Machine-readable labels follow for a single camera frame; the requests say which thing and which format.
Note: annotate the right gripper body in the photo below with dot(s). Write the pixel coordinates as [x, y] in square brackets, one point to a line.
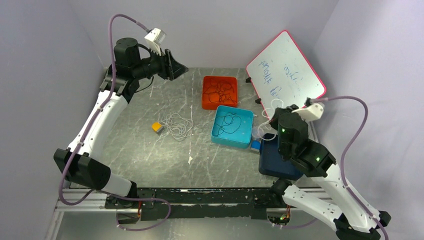
[273, 121]

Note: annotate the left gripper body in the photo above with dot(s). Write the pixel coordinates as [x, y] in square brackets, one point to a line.
[157, 65]

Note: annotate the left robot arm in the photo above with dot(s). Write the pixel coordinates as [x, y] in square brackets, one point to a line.
[79, 162]

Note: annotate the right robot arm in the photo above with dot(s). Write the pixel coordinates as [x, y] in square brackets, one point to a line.
[349, 215]

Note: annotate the clear plastic cup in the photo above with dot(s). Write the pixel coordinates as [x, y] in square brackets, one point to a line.
[257, 133]

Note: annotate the blue white block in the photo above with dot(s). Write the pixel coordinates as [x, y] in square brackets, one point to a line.
[255, 146]

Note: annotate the dark blue square tray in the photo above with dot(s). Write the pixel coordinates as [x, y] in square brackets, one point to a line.
[272, 164]

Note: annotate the light blue square tray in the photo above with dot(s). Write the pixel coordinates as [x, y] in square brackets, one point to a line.
[232, 127]

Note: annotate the pink framed whiteboard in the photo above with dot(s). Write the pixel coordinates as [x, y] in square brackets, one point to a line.
[282, 75]

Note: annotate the orange square tray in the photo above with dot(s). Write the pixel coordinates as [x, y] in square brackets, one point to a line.
[219, 91]

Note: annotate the yellow grey block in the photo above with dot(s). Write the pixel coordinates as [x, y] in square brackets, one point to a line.
[157, 127]

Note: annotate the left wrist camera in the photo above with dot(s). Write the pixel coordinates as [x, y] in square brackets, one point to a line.
[154, 39]

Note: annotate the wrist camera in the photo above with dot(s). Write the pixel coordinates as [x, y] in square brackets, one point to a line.
[154, 39]
[312, 111]

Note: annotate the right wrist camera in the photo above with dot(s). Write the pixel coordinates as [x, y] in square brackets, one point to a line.
[312, 111]

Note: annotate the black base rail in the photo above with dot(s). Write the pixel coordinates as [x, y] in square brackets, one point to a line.
[197, 203]

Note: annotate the aluminium frame rail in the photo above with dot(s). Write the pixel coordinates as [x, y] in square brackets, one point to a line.
[95, 202]

